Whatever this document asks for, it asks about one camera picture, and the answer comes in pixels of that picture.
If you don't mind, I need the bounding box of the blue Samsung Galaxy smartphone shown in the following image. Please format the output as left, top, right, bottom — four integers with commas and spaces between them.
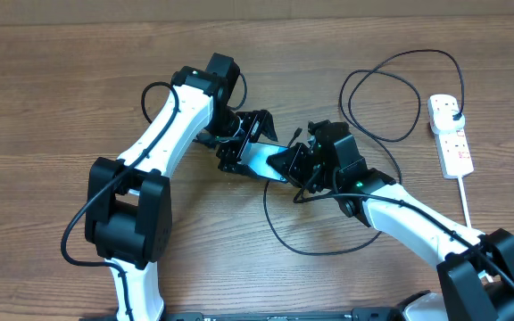
239, 143, 287, 183

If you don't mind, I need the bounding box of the black USB charging cable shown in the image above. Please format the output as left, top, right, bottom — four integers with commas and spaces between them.
262, 48, 466, 257

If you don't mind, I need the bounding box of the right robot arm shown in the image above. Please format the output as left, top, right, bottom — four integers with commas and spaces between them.
267, 120, 514, 320

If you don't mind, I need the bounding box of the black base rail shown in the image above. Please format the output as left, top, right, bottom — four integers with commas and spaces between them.
78, 307, 405, 321

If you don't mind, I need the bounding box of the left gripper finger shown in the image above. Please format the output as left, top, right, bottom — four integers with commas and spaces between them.
219, 160, 262, 178
254, 110, 278, 142

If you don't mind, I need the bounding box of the white USB charger plug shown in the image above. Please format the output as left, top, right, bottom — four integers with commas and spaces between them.
430, 111, 466, 135

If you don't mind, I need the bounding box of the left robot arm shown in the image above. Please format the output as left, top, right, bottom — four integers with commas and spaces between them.
82, 53, 283, 320

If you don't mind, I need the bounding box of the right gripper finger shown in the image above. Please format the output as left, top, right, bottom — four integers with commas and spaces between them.
280, 167, 304, 187
267, 147, 299, 172

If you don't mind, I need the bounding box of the white power strip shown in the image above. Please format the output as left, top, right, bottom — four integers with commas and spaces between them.
427, 94, 474, 179

